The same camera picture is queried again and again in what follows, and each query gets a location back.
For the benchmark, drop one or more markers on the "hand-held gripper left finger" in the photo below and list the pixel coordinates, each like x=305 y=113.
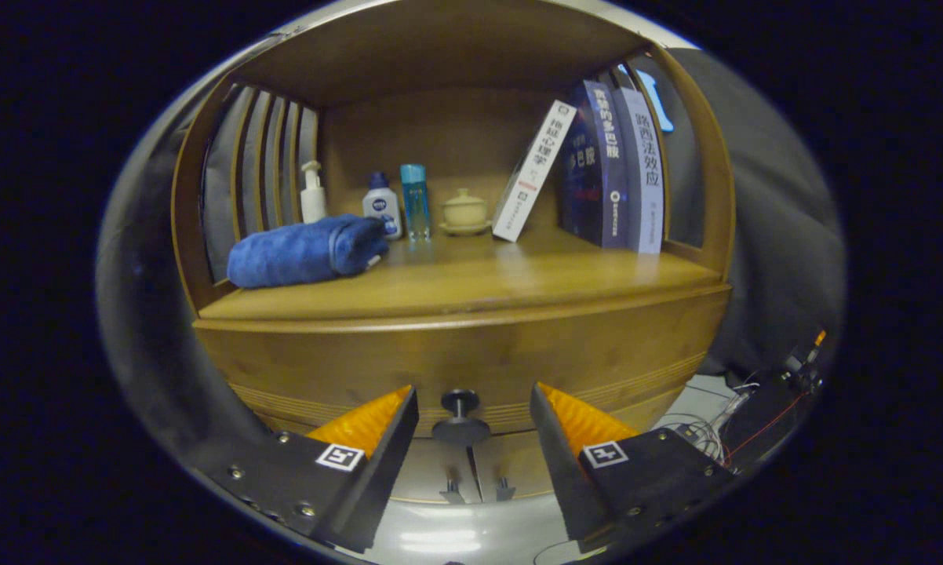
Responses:
x=385 y=471

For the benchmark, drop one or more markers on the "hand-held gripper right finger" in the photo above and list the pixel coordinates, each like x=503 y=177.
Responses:
x=558 y=471

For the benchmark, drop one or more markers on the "wooden drawer with black knob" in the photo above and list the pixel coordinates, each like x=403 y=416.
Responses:
x=440 y=353

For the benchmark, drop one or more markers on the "wooden cabinet door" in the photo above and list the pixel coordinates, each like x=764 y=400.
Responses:
x=428 y=471
x=518 y=463

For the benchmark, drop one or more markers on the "wooden countertop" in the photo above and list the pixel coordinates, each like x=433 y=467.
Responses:
x=479 y=275

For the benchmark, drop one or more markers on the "wooden cabinet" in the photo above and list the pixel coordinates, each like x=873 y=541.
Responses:
x=440 y=133

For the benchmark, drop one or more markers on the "black device with orange tip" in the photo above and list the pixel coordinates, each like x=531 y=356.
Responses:
x=762 y=416

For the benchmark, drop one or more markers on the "blue folded towel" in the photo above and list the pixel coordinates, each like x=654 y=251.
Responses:
x=299 y=251

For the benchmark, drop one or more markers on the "white lotion bottle blue cap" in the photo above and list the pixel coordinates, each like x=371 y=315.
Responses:
x=381 y=208

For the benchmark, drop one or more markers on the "beige lidded teacup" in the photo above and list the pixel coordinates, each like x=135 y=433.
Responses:
x=464 y=212

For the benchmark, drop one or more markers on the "clear blue bottle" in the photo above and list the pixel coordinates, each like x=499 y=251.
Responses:
x=415 y=200

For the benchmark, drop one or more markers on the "white pump bottle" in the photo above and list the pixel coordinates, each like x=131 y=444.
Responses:
x=313 y=200

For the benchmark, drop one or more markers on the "white book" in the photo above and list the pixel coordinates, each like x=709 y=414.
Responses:
x=534 y=169

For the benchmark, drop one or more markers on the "dark blue book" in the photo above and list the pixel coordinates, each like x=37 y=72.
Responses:
x=593 y=165

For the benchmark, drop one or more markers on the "pale lavender book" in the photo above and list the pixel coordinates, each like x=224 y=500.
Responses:
x=644 y=173

